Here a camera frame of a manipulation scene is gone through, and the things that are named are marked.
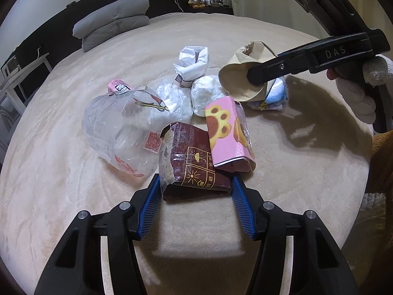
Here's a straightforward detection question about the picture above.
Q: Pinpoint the blue white wrapper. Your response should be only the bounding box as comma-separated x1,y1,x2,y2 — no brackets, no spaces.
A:
247,77,288,111

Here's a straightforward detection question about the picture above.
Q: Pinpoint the pink paw print box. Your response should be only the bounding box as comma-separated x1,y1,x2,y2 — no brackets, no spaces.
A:
205,96,256,173

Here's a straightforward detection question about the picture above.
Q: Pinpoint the white paper bag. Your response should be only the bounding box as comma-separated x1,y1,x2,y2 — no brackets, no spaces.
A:
174,46,209,88

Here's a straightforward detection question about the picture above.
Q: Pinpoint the clear bag white tissue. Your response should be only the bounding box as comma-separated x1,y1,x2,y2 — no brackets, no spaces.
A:
156,79,193,124

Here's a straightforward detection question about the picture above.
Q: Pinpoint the dark red snack wrapper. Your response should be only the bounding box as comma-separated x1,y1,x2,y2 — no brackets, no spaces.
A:
158,122,232,202

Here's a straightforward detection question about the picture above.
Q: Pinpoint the clear plastic cup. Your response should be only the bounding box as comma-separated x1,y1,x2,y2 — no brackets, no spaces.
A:
82,87,172,178

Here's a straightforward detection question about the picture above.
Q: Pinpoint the small pink carton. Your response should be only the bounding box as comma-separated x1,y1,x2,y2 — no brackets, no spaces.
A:
107,79,133,93

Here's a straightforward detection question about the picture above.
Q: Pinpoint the right hand white glove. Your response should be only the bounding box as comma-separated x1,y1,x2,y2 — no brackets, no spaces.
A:
326,55,392,125

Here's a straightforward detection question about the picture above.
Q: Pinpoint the cream curtain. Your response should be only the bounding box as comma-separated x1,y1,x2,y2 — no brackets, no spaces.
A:
228,0,392,41

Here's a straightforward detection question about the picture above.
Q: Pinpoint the black nightstand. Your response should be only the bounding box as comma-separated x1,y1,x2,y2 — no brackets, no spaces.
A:
191,2,234,15

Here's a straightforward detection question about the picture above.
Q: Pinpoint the bed with beige blanket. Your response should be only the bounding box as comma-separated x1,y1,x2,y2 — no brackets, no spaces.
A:
0,12,374,295

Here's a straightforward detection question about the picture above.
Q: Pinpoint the teddy bear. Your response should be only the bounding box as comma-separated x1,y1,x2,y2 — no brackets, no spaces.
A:
188,0,206,9

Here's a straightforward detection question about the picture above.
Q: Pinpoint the grey folded pillow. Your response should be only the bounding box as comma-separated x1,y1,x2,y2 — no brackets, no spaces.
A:
73,0,150,53

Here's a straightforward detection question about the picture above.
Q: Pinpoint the white desk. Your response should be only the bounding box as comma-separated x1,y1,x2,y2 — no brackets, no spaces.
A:
1,53,52,115

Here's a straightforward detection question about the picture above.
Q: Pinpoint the black headboard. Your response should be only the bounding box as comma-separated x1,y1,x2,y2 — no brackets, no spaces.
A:
0,0,225,68

